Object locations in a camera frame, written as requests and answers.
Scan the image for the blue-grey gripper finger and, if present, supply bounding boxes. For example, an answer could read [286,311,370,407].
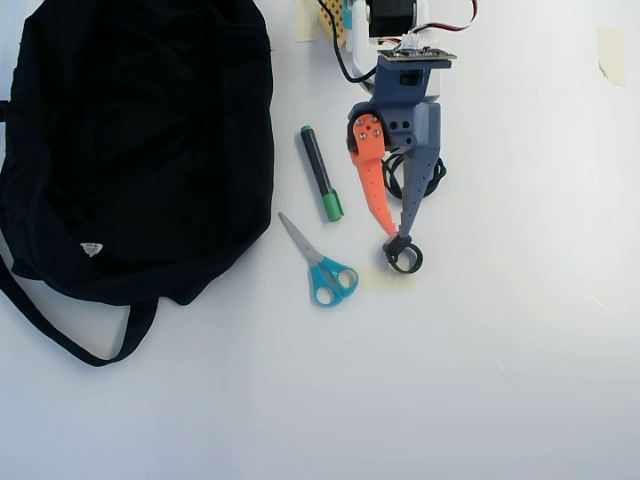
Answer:
[398,143,442,246]

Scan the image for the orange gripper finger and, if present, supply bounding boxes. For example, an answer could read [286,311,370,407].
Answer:
[349,113,400,238]

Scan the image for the blue-grey gripper body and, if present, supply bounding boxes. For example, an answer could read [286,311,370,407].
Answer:
[344,54,452,152]

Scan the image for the black bike light with strap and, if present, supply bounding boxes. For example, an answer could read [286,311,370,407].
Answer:
[381,232,425,276]

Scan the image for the black fabric bag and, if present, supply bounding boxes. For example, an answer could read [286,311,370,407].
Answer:
[0,0,276,369]

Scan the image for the black marker with green cap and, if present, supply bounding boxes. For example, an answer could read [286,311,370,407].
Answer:
[299,124,346,224]

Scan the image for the square masking tape patch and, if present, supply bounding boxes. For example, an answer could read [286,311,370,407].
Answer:
[362,264,419,294]

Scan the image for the yellow perforated base block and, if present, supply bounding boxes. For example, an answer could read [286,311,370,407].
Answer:
[315,0,350,51]

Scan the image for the long masking tape strip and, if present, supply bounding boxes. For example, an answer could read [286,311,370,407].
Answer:
[294,0,321,44]

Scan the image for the torn masking tape strip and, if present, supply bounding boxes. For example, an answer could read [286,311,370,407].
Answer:
[597,27,627,87]

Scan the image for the black braided USB cable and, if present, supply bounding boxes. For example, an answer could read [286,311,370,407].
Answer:
[381,152,448,202]

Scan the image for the bare camera circuit board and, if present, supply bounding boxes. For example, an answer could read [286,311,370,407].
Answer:
[375,44,459,69]

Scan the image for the red white servo wire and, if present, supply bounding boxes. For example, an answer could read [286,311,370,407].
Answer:
[417,0,482,34]

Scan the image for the blue-handled scissors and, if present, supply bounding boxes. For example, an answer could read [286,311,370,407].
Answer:
[277,211,360,308]

